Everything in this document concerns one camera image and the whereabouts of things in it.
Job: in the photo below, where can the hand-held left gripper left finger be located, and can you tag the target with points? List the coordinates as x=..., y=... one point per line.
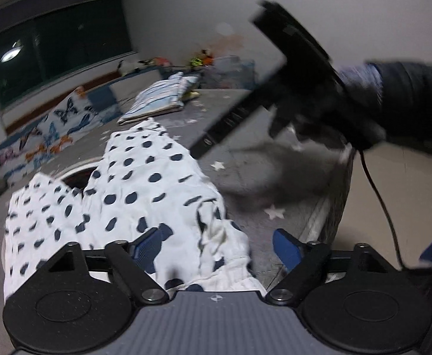
x=151, y=247

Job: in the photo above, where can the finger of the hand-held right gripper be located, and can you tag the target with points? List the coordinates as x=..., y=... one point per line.
x=212, y=142

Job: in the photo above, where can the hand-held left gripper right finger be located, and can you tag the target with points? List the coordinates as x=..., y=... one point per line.
x=286, y=247

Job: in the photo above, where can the white polka dot pants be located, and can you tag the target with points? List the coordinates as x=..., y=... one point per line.
x=145, y=177

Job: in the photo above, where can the person's right hand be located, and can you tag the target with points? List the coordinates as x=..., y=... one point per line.
x=364, y=85

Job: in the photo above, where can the grey star print tablecloth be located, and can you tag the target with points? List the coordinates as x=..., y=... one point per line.
x=219, y=100

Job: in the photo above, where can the striped folded cloth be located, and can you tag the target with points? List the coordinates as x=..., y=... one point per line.
x=156, y=100

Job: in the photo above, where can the clear plastic bag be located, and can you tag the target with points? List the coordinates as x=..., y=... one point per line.
x=230, y=70

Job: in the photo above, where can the green and orange plush toy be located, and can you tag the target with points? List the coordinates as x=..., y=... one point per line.
x=199, y=61

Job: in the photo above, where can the grey pillow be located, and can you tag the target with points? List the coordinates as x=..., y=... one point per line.
x=134, y=85

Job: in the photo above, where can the black round induction cooker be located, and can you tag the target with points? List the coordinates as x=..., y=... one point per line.
x=79, y=179

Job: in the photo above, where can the panda plush toy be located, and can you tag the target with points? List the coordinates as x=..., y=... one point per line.
x=127, y=67

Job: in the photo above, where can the blue sofa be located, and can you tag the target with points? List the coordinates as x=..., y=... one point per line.
x=97, y=98

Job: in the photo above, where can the butterfly print cushion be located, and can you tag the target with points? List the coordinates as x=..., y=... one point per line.
x=60, y=118

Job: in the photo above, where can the dark window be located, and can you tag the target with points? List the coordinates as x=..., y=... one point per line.
x=71, y=44

